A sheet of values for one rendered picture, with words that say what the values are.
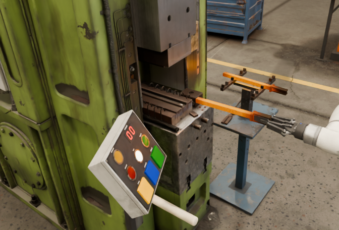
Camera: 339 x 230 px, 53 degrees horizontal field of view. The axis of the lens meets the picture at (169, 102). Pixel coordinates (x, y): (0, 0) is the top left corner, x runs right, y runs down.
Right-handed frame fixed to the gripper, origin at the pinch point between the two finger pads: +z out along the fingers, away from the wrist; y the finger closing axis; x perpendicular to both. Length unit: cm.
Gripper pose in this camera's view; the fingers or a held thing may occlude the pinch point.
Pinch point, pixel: (262, 118)
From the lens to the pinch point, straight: 164.8
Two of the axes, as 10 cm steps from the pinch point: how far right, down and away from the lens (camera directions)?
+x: -0.4, -8.5, -5.2
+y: 6.0, -4.4, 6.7
